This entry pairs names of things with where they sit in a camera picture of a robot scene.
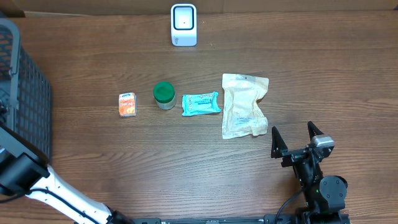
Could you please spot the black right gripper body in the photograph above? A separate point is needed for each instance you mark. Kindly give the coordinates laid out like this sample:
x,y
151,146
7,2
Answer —
x,y
291,155

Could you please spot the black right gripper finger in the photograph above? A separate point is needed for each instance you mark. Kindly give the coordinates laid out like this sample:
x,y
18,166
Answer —
x,y
313,130
278,145

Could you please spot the beige plastic pouch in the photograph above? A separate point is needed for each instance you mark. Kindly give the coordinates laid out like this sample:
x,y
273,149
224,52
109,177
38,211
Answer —
x,y
241,113

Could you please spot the teal wipes packet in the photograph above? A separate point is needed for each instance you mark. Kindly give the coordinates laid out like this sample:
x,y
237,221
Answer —
x,y
194,105

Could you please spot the green lid jar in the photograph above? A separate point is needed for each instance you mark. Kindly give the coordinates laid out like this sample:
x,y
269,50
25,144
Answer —
x,y
164,95

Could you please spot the orange tissue pack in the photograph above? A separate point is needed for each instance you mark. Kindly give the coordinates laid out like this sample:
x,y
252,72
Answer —
x,y
127,104

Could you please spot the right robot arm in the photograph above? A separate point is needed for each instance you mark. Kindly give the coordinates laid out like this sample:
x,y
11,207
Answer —
x,y
324,195

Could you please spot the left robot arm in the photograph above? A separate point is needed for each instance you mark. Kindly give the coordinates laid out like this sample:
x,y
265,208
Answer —
x,y
25,172

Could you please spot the white barcode scanner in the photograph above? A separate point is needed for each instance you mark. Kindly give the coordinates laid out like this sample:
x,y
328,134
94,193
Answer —
x,y
183,25

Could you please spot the grey plastic basket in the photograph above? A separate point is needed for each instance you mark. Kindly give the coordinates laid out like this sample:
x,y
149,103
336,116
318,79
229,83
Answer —
x,y
26,94

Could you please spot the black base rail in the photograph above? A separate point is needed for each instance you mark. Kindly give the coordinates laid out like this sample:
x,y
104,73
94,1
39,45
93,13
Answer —
x,y
242,220

